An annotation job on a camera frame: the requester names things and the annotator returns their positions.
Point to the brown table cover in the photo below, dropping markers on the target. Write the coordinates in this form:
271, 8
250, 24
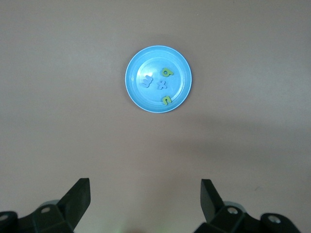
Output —
60, 85

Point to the green foam lowercase letter u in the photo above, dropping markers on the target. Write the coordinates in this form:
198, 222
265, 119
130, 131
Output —
167, 101

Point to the blue plate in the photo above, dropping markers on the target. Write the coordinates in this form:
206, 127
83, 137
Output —
145, 60

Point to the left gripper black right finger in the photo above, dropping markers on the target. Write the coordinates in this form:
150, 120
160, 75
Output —
226, 218

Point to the green foam lowercase letter a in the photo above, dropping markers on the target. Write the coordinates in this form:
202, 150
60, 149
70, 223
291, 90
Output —
170, 72

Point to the blue foam letter x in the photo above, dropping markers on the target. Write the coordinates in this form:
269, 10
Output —
161, 85

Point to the blue foam letter E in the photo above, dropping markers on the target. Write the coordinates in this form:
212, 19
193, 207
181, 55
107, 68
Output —
146, 83

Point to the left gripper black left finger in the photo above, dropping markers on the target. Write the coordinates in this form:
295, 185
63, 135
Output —
60, 216

